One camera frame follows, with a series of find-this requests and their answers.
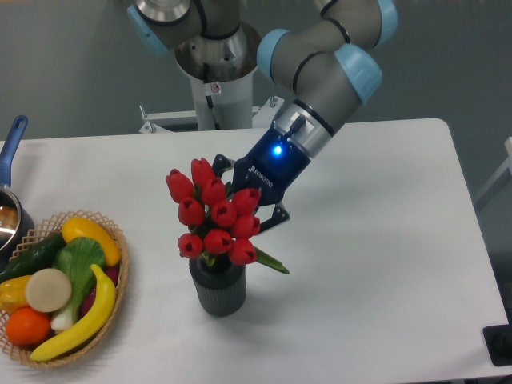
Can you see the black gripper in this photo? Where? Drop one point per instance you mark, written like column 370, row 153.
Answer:
column 271, row 166

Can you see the red tulip bouquet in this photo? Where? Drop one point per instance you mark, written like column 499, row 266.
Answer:
column 220, row 223

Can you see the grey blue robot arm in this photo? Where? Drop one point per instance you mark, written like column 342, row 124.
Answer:
column 327, row 67

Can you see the dark grey ribbed vase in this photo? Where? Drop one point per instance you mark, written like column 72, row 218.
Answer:
column 221, row 290

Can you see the dark red vegetable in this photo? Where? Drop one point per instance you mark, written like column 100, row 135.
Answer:
column 113, row 274

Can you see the yellow squash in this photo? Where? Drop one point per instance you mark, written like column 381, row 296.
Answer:
column 77, row 227

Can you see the green bok choy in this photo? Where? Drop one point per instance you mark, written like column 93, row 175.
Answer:
column 74, row 260

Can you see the green cucumber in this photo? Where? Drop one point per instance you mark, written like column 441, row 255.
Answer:
column 40, row 256

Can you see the beige round disc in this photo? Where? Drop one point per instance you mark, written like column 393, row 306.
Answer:
column 48, row 290

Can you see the yellow banana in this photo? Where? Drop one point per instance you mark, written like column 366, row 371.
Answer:
column 86, row 327

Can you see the yellow bell pepper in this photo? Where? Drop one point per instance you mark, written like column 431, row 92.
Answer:
column 13, row 295

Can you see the orange fruit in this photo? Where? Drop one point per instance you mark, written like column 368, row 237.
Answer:
column 27, row 326

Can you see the woven wicker basket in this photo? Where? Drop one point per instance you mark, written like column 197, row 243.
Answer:
column 41, row 231

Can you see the black device at table edge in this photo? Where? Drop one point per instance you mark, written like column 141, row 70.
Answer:
column 498, row 344

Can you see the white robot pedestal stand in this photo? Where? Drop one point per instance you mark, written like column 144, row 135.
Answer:
column 217, row 106

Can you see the blue handled saucepan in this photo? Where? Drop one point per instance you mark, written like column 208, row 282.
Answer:
column 15, row 221

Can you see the white furniture frame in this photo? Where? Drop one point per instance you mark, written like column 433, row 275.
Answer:
column 496, row 182

